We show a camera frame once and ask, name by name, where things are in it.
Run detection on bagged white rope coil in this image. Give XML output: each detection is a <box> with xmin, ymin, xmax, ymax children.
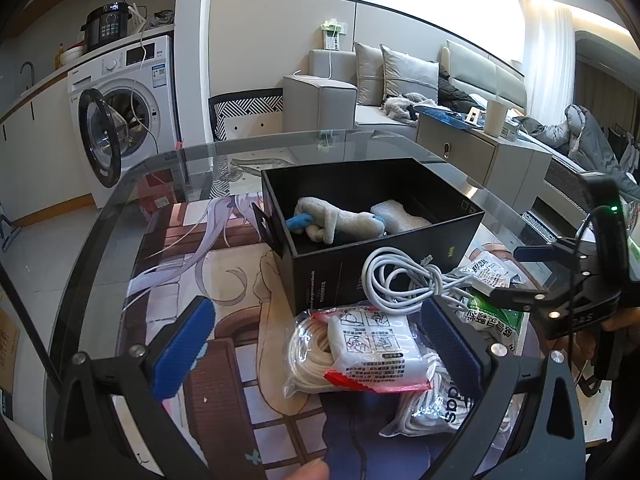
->
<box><xmin>325</xmin><ymin>304</ymin><xmax>435</xmax><ymax>394</ymax></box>

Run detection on green and white packet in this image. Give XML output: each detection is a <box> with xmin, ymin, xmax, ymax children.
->
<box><xmin>459</xmin><ymin>294</ymin><xmax>527</xmax><ymax>357</ymax></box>

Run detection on white cable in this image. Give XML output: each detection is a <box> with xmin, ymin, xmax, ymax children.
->
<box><xmin>361</xmin><ymin>246</ymin><xmax>481</xmax><ymax>317</ymax></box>

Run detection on white cup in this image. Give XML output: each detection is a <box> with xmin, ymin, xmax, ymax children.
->
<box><xmin>484</xmin><ymin>100</ymin><xmax>509</xmax><ymax>137</ymax></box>

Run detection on beige padded headboard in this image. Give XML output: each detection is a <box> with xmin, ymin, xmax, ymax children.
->
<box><xmin>440</xmin><ymin>40</ymin><xmax>529</xmax><ymax>116</ymax></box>

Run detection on grey sofa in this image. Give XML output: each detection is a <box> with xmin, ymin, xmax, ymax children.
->
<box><xmin>282</xmin><ymin>49</ymin><xmax>446</xmax><ymax>136</ymax></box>

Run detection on grey plush toy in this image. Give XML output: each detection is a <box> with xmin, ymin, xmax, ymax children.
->
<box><xmin>286</xmin><ymin>196</ymin><xmax>388</xmax><ymax>246</ymax></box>

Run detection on printed table mat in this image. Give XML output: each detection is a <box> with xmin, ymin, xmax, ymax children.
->
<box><xmin>117</xmin><ymin>195</ymin><xmax>618</xmax><ymax>480</ymax></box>

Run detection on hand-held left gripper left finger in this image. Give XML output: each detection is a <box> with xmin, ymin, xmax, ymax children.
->
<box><xmin>52</xmin><ymin>296</ymin><xmax>217</xmax><ymax>480</ymax></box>

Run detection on green wall socket holder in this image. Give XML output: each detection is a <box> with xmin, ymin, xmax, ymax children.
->
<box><xmin>320</xmin><ymin>19</ymin><xmax>349</xmax><ymax>52</ymax></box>

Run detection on black cardboard box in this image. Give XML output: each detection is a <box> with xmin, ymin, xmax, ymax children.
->
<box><xmin>261</xmin><ymin>158</ymin><xmax>486</xmax><ymax>317</ymax></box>

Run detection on person's right hand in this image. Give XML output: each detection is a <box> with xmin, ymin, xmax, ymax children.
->
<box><xmin>602</xmin><ymin>310</ymin><xmax>640</xmax><ymax>335</ymax></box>

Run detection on black white patterned chair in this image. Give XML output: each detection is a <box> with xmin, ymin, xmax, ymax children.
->
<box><xmin>207</xmin><ymin>89</ymin><xmax>285</xmax><ymax>143</ymax></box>

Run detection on white curtain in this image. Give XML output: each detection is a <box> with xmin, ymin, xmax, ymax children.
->
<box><xmin>520</xmin><ymin>7</ymin><xmax>576</xmax><ymax>117</ymax></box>

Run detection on black jacket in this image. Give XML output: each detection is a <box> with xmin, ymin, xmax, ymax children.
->
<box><xmin>437</xmin><ymin>64</ymin><xmax>487</xmax><ymax>112</ymax></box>

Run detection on white packet black print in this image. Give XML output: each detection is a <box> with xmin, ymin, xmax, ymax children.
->
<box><xmin>450</xmin><ymin>250</ymin><xmax>522</xmax><ymax>292</ymax></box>

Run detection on blue flat package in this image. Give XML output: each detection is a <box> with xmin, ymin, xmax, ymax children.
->
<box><xmin>417</xmin><ymin>106</ymin><xmax>488</xmax><ymax>129</ymax></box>

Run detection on black pressure cooker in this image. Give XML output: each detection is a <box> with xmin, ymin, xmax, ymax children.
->
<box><xmin>82</xmin><ymin>2</ymin><xmax>134</xmax><ymax>54</ymax></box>

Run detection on grey furry cloth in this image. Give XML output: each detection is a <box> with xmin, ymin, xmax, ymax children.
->
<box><xmin>382</xmin><ymin>92</ymin><xmax>441</xmax><ymax>126</ymax></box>

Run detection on grey down jacket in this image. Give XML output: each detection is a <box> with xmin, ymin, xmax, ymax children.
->
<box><xmin>520</xmin><ymin>104</ymin><xmax>637</xmax><ymax>187</ymax></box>

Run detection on brown cardboard box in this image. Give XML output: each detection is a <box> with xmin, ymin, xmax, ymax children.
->
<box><xmin>0</xmin><ymin>290</ymin><xmax>21</xmax><ymax>396</ymax></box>

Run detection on white kitchen counter cabinet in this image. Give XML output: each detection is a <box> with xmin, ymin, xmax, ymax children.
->
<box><xmin>0</xmin><ymin>62</ymin><xmax>97</xmax><ymax>227</ymax></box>

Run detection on white washing machine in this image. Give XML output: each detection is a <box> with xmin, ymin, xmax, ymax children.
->
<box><xmin>67</xmin><ymin>35</ymin><xmax>181</xmax><ymax>203</ymax></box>

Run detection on clear bag of thin cord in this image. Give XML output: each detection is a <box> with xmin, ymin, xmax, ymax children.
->
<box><xmin>377</xmin><ymin>352</ymin><xmax>507</xmax><ymax>442</ymax></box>

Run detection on beige bedside cabinet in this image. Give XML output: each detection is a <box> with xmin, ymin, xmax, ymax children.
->
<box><xmin>416</xmin><ymin>110</ymin><xmax>553</xmax><ymax>212</ymax></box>

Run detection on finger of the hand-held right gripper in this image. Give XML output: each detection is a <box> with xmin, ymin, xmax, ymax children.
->
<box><xmin>514</xmin><ymin>237</ymin><xmax>596</xmax><ymax>267</ymax></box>
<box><xmin>487</xmin><ymin>280</ymin><xmax>568</xmax><ymax>322</ymax></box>

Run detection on white foam sponge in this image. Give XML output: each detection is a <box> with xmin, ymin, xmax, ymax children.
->
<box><xmin>370</xmin><ymin>199</ymin><xmax>432</xmax><ymax>235</ymax></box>

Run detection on red bag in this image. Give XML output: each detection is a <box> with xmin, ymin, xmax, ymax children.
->
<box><xmin>136</xmin><ymin>172</ymin><xmax>174</xmax><ymax>214</ymax></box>

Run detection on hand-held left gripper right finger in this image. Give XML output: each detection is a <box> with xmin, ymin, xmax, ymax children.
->
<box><xmin>419</xmin><ymin>294</ymin><xmax>587</xmax><ymax>480</ymax></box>

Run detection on grey cushion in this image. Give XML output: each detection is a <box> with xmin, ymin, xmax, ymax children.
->
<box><xmin>354</xmin><ymin>41</ymin><xmax>387</xmax><ymax>107</ymax></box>
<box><xmin>380</xmin><ymin>44</ymin><xmax>441</xmax><ymax>106</ymax></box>

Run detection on person's left hand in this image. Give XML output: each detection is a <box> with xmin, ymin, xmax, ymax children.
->
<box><xmin>289</xmin><ymin>460</ymin><xmax>331</xmax><ymax>480</ymax></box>

